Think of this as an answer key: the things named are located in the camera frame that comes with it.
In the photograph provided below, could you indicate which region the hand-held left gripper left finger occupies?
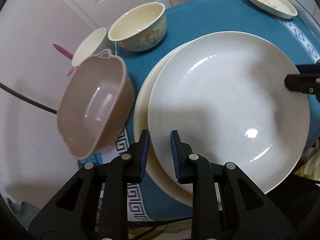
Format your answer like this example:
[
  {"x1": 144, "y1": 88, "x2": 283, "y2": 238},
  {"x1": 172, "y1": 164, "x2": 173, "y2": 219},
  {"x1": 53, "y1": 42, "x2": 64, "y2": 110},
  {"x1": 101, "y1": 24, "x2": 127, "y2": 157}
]
[{"x1": 29, "y1": 129, "x2": 150, "y2": 240}]

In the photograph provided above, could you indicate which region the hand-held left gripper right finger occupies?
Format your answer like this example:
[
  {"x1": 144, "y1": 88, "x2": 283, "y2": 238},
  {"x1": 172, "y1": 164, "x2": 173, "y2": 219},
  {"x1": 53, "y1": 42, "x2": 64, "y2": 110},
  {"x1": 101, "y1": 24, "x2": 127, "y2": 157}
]
[{"x1": 170, "y1": 130, "x2": 293, "y2": 240}]

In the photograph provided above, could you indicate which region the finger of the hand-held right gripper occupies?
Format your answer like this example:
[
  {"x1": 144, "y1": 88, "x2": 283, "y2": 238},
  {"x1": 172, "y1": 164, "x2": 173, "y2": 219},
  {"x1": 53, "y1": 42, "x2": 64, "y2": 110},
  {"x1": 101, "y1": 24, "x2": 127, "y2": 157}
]
[
  {"x1": 284, "y1": 74, "x2": 320, "y2": 93},
  {"x1": 296, "y1": 59, "x2": 320, "y2": 75}
]

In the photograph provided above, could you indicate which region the large cream plate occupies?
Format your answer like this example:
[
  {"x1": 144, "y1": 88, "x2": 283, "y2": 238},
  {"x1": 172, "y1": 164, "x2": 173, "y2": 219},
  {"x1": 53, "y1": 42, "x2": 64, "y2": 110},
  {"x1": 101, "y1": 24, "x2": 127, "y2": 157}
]
[{"x1": 133, "y1": 40, "x2": 198, "y2": 203}]

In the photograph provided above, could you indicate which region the large white plate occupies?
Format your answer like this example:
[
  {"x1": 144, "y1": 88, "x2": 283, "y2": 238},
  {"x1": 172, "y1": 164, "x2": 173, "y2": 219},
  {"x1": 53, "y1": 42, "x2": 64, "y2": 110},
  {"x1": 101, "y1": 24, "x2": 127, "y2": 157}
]
[{"x1": 147, "y1": 31, "x2": 312, "y2": 195}]

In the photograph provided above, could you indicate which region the small cream printed plate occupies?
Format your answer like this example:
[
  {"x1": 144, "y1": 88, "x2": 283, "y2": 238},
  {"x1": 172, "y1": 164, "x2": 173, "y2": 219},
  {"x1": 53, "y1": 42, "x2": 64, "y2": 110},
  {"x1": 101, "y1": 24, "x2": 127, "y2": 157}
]
[{"x1": 241, "y1": 0, "x2": 298, "y2": 19}]

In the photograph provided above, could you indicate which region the cream bowl with cartoon print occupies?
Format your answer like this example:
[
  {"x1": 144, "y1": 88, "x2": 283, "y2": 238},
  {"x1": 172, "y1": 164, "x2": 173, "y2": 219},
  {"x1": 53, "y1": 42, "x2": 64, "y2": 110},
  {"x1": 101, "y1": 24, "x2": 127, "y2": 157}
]
[{"x1": 107, "y1": 2, "x2": 167, "y2": 52}]

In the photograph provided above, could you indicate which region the cream ribbed cup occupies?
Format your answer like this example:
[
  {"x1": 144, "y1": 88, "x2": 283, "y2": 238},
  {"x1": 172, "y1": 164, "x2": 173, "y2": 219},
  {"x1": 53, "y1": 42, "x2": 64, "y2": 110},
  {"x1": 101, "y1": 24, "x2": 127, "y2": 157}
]
[{"x1": 72, "y1": 27, "x2": 115, "y2": 67}]

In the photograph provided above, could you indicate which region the teal patterned tablecloth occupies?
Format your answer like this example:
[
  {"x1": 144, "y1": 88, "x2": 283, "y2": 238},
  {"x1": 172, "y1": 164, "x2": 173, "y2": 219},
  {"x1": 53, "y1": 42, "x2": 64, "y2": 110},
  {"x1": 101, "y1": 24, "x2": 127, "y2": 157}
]
[{"x1": 75, "y1": 0, "x2": 320, "y2": 223}]

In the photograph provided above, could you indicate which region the red pink utensil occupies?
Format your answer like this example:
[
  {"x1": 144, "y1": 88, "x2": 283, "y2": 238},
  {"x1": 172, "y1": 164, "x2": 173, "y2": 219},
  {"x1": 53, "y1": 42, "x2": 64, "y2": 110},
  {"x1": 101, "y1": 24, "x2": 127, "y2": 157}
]
[{"x1": 52, "y1": 44, "x2": 75, "y2": 77}]

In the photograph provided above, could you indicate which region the grey cloth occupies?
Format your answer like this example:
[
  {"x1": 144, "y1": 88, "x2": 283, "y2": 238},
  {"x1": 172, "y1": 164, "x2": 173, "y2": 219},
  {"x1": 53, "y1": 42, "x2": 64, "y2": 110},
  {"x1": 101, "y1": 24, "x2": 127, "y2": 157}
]
[{"x1": 7, "y1": 197, "x2": 38, "y2": 221}]

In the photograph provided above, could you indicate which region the white panelled door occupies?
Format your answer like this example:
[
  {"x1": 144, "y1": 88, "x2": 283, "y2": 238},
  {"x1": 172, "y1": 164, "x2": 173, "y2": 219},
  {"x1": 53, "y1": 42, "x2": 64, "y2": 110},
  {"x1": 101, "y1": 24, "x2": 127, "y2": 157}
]
[{"x1": 54, "y1": 0, "x2": 175, "y2": 29}]

